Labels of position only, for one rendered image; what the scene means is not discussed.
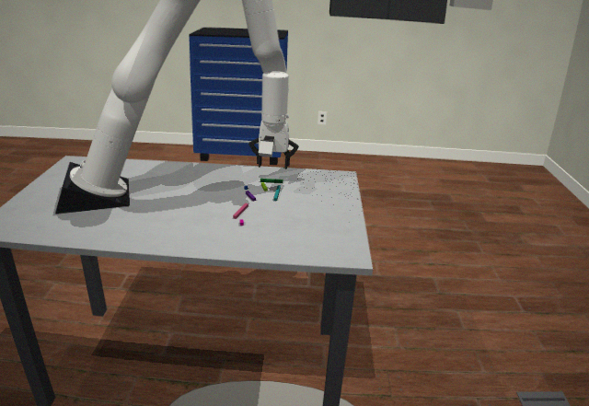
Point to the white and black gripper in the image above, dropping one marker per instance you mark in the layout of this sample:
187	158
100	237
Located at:
280	132

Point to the pink rod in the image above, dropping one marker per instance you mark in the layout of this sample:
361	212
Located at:
240	211

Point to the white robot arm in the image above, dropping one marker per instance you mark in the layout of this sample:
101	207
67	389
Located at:
135	76

